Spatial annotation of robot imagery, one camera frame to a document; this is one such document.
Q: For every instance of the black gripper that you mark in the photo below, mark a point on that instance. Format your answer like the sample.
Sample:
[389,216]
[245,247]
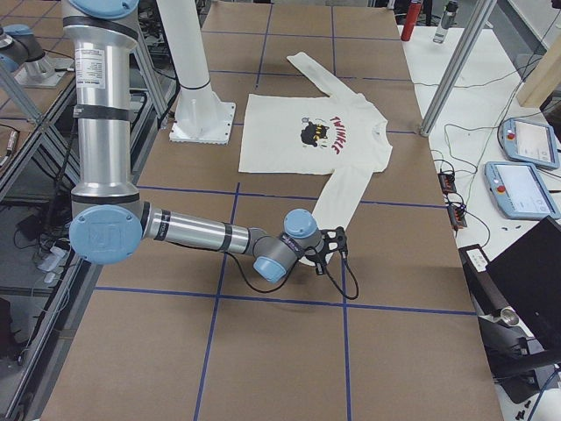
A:
[318,267]

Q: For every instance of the white long-sleeve cat shirt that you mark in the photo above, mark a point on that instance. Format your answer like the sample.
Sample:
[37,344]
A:
[340,134]

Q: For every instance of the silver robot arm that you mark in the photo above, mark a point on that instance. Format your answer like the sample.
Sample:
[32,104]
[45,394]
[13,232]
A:
[109,217]

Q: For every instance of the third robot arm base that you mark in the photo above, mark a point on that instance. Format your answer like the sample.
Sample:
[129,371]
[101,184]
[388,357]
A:
[25,58]

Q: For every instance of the near black USB hub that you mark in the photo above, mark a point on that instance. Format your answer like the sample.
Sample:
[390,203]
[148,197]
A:
[456,212]

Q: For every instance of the black usb hub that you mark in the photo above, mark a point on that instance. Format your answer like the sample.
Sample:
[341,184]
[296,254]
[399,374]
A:
[456,212]
[447,181]

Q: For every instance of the far black USB hub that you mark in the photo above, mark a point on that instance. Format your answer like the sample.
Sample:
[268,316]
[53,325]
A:
[447,181]

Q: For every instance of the near blue teach pendant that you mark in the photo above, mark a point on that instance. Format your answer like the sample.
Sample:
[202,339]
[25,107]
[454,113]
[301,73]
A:
[519,191]

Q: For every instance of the blue teach pendant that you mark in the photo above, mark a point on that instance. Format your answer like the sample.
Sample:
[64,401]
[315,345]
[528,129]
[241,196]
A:
[519,191]
[525,141]

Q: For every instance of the black laptop computer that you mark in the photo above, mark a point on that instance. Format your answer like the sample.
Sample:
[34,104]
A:
[528,276]

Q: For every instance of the far blue teach pendant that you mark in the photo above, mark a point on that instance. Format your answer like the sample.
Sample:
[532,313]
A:
[525,141]

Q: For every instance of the red water bottle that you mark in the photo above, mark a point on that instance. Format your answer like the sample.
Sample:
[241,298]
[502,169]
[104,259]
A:
[412,15]

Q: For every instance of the clear water bottle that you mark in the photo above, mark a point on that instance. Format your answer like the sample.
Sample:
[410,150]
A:
[446,21]

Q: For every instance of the wooden beam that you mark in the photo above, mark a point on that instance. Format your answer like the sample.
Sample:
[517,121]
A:
[543,80]

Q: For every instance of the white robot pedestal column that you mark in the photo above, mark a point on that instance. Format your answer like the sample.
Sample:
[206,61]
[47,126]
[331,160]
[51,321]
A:
[200,116]

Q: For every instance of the aluminium frame post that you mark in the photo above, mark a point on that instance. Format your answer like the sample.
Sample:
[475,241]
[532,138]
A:
[481,13]

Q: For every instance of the aluminium frame rack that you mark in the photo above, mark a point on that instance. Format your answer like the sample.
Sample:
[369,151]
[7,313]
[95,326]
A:
[40,164]

